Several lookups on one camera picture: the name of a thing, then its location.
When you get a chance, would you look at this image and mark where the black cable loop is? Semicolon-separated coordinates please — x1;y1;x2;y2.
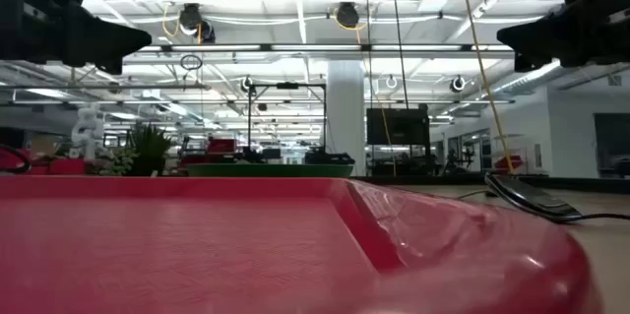
0;143;32;175

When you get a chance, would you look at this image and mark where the long ceiling light fixture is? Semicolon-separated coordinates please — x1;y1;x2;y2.
137;43;514;55

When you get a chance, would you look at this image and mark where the black table edge frame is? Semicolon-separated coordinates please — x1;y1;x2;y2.
353;173;630;193

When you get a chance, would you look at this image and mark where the yellow rope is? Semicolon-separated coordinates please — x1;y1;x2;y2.
457;0;516;175

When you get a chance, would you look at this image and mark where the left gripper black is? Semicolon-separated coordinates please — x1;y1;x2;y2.
0;0;154;76

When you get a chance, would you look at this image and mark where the black monitor screen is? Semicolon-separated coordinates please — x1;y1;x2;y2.
365;107;431;147

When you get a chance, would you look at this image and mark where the red sign object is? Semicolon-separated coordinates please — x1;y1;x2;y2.
493;154;525;172

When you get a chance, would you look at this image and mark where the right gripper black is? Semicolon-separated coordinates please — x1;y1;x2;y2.
496;0;630;74

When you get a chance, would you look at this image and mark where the red plastic tray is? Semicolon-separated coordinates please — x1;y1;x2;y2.
0;175;604;314

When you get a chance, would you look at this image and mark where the white building column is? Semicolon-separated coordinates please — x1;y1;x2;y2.
326;60;367;176

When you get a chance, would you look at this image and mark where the red bin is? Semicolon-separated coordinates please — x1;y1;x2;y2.
28;156;88;176

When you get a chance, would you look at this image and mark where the metal spoon with blue handle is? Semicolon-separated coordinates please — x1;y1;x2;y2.
484;171;630;224

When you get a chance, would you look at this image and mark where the black machine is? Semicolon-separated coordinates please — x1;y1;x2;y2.
304;148;356;166

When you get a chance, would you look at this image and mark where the green round plate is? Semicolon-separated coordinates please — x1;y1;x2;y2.
185;162;355;179

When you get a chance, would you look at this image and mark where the black coiled wire loop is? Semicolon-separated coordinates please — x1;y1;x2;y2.
179;53;204;72

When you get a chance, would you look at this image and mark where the white robot figure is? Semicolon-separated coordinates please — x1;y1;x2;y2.
70;103;106;160

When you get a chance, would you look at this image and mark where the green potted plant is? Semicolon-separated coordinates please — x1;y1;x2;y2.
125;121;174;178

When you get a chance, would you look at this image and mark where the red box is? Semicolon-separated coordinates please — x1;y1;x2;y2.
206;137;238;156

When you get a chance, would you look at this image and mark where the black hanging cable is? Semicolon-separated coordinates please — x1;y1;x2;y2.
388;0;410;109

